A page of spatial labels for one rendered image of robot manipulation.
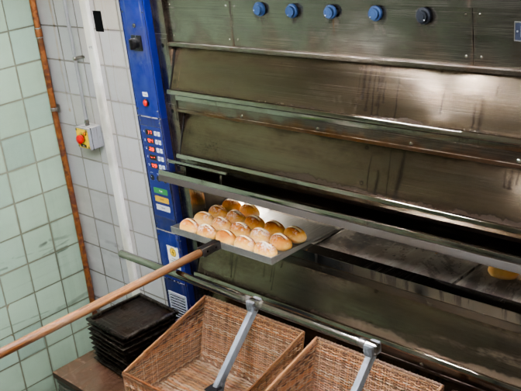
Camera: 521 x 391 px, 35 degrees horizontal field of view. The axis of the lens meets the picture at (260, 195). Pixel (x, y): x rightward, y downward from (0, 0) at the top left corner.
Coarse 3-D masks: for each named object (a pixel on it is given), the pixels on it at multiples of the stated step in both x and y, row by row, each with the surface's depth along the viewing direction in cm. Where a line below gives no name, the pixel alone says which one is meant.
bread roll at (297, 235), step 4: (288, 228) 309; (292, 228) 308; (296, 228) 308; (300, 228) 308; (284, 232) 311; (288, 232) 308; (292, 232) 307; (296, 232) 306; (300, 232) 306; (304, 232) 307; (288, 236) 308; (292, 236) 307; (296, 236) 306; (300, 236) 306; (304, 236) 306; (292, 240) 307; (296, 240) 306; (300, 240) 306; (304, 240) 307
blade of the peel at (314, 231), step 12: (264, 216) 335; (276, 216) 334; (288, 216) 332; (312, 228) 319; (324, 228) 318; (204, 240) 317; (312, 240) 308; (240, 252) 304; (252, 252) 299; (288, 252) 299
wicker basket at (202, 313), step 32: (192, 320) 346; (224, 320) 342; (160, 352) 335; (192, 352) 349; (224, 352) 343; (256, 352) 330; (288, 352) 308; (128, 384) 323; (160, 384) 338; (192, 384) 335; (256, 384) 297
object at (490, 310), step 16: (304, 256) 303; (320, 256) 297; (336, 256) 295; (352, 256) 293; (352, 272) 289; (368, 272) 283; (384, 272) 279; (400, 272) 278; (400, 288) 275; (416, 288) 270; (432, 288) 266; (448, 288) 264; (464, 288) 263; (464, 304) 259; (480, 304) 254; (496, 304) 252; (512, 304) 251; (512, 320) 248
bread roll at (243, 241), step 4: (240, 236) 306; (244, 236) 306; (248, 236) 306; (236, 240) 306; (240, 240) 305; (244, 240) 304; (248, 240) 304; (252, 240) 304; (236, 244) 306; (240, 244) 304; (244, 244) 303; (248, 244) 303; (252, 244) 303; (244, 248) 303; (248, 248) 303; (252, 248) 303
